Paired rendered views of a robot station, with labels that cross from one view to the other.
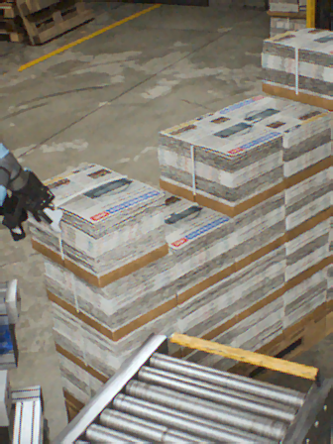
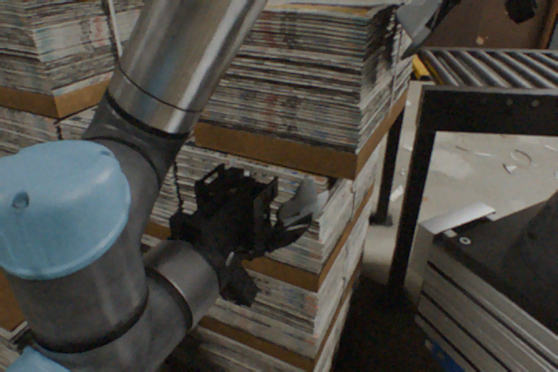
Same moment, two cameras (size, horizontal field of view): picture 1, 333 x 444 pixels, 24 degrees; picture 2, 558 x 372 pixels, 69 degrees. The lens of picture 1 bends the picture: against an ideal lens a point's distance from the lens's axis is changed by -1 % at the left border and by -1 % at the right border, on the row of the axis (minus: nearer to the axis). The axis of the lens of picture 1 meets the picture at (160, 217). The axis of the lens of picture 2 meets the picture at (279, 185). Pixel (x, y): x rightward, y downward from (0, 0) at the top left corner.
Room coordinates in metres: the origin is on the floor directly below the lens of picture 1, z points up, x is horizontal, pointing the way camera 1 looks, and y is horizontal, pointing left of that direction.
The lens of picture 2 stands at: (2.66, 0.87, 1.13)
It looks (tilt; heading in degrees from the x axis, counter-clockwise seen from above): 31 degrees down; 247
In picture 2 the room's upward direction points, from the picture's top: straight up
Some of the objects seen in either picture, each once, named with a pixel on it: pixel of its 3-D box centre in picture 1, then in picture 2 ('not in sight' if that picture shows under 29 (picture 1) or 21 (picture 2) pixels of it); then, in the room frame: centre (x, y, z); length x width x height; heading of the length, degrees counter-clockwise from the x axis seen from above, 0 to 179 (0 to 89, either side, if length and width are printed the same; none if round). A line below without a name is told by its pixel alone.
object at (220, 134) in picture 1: (221, 133); not in sight; (2.72, -0.24, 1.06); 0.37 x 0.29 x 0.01; 42
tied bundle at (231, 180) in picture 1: (220, 163); (70, 38); (2.72, -0.24, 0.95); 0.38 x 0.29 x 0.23; 42
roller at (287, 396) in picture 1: (226, 381); (436, 72); (1.67, -0.14, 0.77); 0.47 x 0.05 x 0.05; 60
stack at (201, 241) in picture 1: (201, 297); (151, 232); (2.63, -0.14, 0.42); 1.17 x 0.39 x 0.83; 131
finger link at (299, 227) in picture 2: not in sight; (277, 228); (2.52, 0.53, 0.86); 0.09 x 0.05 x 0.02; 13
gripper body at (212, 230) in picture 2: (12, 209); (224, 227); (2.58, 0.54, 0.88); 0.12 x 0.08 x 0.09; 40
